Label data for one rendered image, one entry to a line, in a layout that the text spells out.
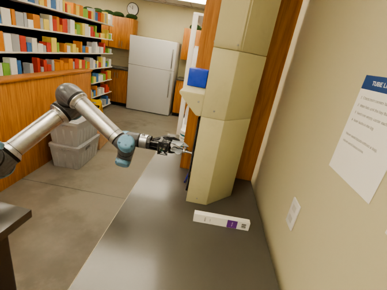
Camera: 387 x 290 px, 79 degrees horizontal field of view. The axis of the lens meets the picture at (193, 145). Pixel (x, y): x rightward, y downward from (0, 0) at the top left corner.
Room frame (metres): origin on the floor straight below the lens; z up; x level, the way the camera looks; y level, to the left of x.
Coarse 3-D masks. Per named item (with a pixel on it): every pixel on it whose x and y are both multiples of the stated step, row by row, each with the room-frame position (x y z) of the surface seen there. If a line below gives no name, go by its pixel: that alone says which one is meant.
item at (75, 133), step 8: (72, 120) 2.72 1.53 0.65; (80, 120) 2.77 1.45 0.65; (56, 128) 2.66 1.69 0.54; (64, 128) 2.65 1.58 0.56; (72, 128) 2.65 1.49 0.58; (80, 128) 2.71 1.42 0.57; (88, 128) 2.92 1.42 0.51; (56, 136) 2.67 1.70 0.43; (64, 136) 2.66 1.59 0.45; (72, 136) 2.65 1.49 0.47; (80, 136) 2.72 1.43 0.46; (88, 136) 2.94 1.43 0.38; (64, 144) 2.68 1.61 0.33; (72, 144) 2.67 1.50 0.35; (80, 144) 2.75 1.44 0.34
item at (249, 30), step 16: (224, 0) 1.06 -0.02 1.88; (240, 0) 1.06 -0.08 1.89; (256, 0) 1.08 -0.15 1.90; (272, 0) 1.15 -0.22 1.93; (224, 16) 1.06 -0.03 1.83; (240, 16) 1.06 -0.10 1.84; (256, 16) 1.10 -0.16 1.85; (272, 16) 1.17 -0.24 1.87; (224, 32) 1.06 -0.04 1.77; (240, 32) 1.07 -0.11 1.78; (256, 32) 1.11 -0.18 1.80; (272, 32) 1.19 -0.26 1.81; (224, 48) 1.37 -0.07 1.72; (240, 48) 1.06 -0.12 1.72; (256, 48) 1.13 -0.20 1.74
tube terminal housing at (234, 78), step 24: (216, 48) 1.06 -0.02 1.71; (216, 72) 1.06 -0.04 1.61; (240, 72) 1.08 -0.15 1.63; (216, 96) 1.06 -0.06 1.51; (240, 96) 1.11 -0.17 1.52; (216, 120) 1.06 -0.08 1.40; (240, 120) 1.14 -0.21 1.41; (216, 144) 1.06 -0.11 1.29; (240, 144) 1.17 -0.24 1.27; (192, 168) 1.06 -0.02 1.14; (216, 168) 1.07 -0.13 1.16; (192, 192) 1.06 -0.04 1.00; (216, 192) 1.10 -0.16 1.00
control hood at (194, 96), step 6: (180, 90) 1.07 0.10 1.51; (186, 90) 1.09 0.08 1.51; (192, 90) 1.12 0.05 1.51; (198, 90) 1.15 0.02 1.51; (204, 90) 1.19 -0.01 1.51; (186, 96) 1.06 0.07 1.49; (192, 96) 1.06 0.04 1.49; (198, 96) 1.06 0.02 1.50; (192, 102) 1.06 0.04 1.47; (198, 102) 1.06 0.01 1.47; (192, 108) 1.06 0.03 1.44; (198, 108) 1.06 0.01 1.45; (198, 114) 1.06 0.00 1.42
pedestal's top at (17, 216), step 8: (0, 208) 0.78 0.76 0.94; (8, 208) 0.79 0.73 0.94; (16, 208) 0.79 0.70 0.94; (24, 208) 0.80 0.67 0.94; (0, 216) 0.74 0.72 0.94; (8, 216) 0.74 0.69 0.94; (16, 216) 0.75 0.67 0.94; (24, 216) 0.77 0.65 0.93; (0, 224) 0.70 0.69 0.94; (8, 224) 0.70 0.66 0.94; (16, 224) 0.73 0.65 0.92; (0, 232) 0.66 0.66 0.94; (8, 232) 0.69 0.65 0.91; (0, 240) 0.65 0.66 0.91
